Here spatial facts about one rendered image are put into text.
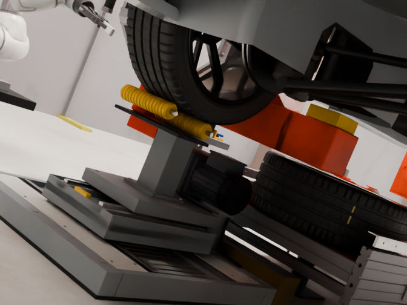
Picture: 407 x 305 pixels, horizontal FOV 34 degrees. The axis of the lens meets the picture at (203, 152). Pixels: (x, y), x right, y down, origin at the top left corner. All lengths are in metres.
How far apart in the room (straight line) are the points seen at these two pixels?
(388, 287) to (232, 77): 0.96
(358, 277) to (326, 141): 0.48
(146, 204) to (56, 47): 3.69
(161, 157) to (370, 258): 0.79
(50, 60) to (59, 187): 3.53
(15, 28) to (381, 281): 1.91
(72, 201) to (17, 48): 1.21
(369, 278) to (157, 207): 0.80
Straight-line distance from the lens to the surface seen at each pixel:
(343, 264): 2.39
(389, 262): 2.51
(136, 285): 1.84
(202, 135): 2.19
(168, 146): 2.23
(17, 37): 3.17
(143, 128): 2.34
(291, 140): 2.45
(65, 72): 5.79
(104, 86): 6.09
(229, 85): 2.41
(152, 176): 2.26
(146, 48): 2.10
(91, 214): 2.06
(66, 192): 2.17
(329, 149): 2.37
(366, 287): 2.43
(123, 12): 2.25
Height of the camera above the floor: 0.57
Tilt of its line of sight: 4 degrees down
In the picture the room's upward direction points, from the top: 23 degrees clockwise
